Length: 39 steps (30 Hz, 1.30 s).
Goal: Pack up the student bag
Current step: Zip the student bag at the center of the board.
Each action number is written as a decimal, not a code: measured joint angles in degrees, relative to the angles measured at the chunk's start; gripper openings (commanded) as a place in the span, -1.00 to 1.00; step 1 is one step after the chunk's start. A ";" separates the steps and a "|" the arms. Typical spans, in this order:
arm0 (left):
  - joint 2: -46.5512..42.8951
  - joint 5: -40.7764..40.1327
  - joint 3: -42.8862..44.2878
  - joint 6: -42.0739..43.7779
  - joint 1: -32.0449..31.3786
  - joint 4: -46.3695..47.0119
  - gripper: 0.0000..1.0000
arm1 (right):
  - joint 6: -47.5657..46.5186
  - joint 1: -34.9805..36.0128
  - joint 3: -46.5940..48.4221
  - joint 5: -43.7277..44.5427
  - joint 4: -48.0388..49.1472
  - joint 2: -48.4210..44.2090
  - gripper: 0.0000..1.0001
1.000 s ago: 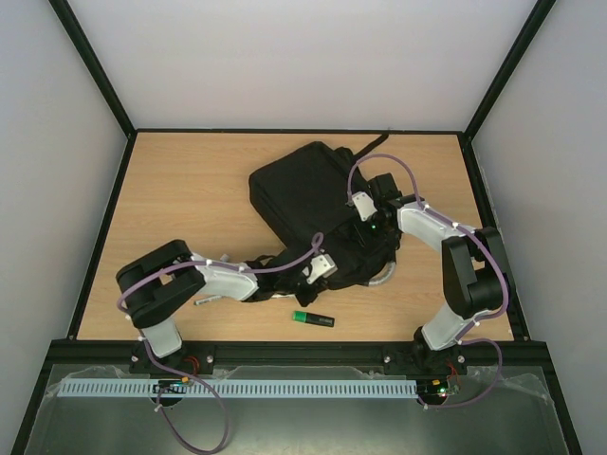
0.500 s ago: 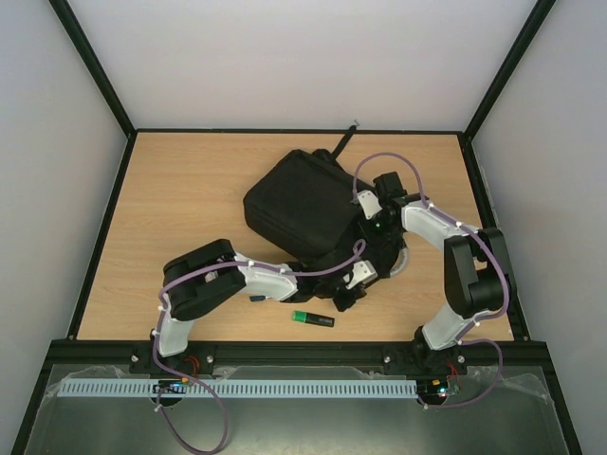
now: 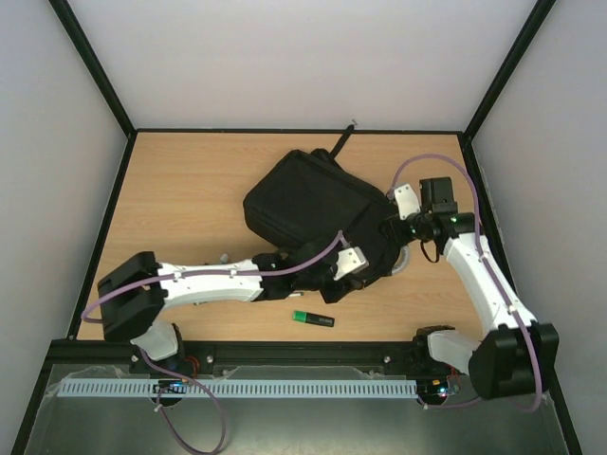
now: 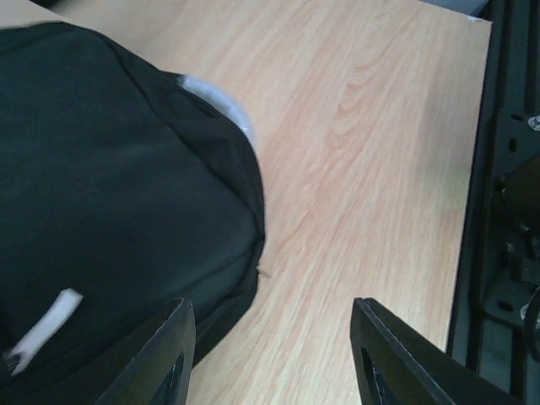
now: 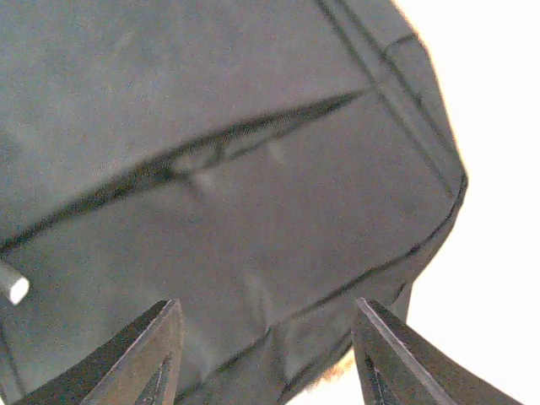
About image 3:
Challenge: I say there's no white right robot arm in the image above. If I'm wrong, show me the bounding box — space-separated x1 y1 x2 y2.
388 177 560 400

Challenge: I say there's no green highlighter black body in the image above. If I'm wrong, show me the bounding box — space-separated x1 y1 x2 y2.
292 311 335 328

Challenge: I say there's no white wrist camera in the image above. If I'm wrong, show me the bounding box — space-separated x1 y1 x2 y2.
333 246 369 281
387 183 421 221

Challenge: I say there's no light blue cable duct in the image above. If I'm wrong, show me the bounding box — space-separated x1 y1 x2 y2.
57 378 418 399

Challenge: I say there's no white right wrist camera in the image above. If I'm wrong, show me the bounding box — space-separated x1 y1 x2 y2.
387 183 421 221

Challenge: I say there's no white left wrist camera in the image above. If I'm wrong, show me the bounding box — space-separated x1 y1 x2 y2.
333 246 369 281

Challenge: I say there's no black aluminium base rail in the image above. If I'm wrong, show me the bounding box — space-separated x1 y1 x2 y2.
46 338 554 378

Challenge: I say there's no black student backpack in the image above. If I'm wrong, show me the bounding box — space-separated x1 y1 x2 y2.
243 142 410 290

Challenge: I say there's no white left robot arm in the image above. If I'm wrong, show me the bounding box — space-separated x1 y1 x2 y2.
96 236 369 361

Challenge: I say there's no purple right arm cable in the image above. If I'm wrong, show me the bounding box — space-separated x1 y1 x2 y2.
389 154 544 412

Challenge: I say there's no black cage frame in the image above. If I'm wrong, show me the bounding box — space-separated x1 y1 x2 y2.
10 0 582 454

